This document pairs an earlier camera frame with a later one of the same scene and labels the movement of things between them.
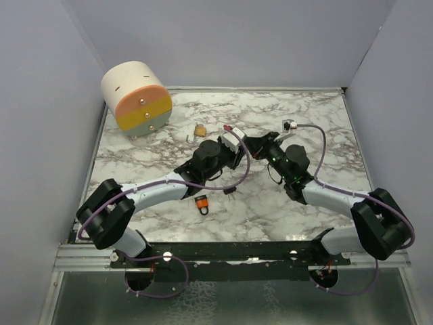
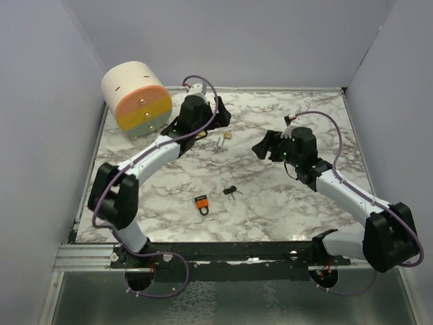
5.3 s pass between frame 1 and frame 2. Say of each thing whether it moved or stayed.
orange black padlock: stayed
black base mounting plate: stayed
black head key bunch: stayed
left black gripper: moved
